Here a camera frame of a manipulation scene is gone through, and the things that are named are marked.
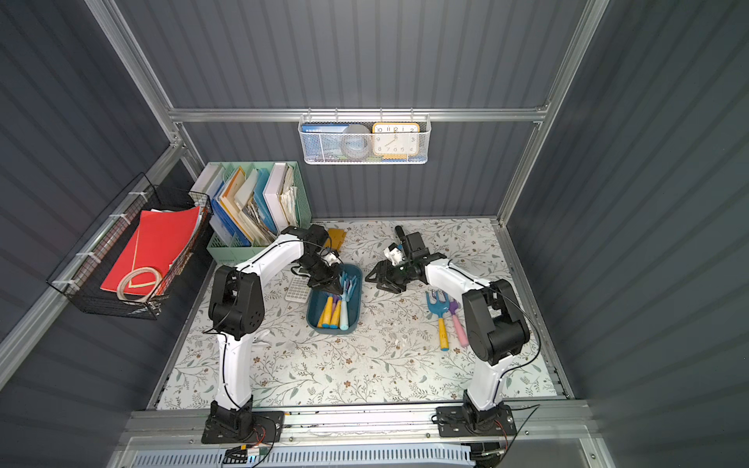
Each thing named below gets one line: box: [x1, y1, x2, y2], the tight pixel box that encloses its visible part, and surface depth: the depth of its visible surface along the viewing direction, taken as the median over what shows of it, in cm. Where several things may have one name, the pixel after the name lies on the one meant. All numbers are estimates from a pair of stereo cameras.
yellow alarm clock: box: [372, 121, 421, 159], surface depth 90 cm
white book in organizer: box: [262, 162, 290, 233], surface depth 99 cm
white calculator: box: [284, 274, 312, 304], surface depth 100 cm
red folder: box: [99, 205, 201, 295], surface depth 74 cm
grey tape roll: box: [340, 123, 373, 160], surface depth 89 cm
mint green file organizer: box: [190, 160, 313, 265], surface depth 101 cm
